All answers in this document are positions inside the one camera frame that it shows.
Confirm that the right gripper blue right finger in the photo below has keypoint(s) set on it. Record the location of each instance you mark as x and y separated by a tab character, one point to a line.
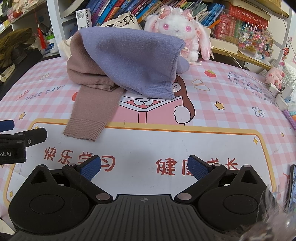
207	176

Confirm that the olive brown garment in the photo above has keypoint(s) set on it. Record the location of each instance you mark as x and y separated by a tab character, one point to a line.
20	37

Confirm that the smartphone at mat edge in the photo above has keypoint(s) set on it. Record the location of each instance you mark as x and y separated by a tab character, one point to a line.
291	189

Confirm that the colourful bead decoration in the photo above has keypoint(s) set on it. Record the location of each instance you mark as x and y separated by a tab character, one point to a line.
257	39

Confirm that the small pink pig plush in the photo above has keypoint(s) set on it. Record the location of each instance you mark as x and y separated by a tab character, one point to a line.
274	76

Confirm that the red tassel ornament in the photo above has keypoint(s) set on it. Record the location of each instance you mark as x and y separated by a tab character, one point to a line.
40	33

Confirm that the white charger plug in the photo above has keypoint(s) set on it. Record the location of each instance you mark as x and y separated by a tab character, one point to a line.
282	98

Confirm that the white box with barcode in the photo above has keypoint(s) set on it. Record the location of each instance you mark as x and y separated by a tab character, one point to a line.
83	18

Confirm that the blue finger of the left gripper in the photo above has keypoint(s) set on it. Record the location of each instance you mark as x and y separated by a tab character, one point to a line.
6	125
32	137

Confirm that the pink checkered cartoon desk mat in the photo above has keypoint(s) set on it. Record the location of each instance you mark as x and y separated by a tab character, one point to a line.
219	115

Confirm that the cream printed garment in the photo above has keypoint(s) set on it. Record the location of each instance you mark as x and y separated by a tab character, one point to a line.
126	20

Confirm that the row of colourful books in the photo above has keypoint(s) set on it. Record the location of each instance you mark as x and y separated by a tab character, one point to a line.
102	11

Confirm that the pink white bunny plush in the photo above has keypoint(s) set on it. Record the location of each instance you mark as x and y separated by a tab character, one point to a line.
181	24

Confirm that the white green tub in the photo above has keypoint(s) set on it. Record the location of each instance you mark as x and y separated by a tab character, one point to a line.
52	45

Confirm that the white bookshelf frame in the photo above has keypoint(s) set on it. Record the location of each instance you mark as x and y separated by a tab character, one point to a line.
24	14

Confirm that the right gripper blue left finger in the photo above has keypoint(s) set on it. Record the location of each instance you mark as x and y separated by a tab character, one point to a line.
80	176

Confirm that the purple and mauve sweater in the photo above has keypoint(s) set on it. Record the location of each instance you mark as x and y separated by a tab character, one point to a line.
106	61

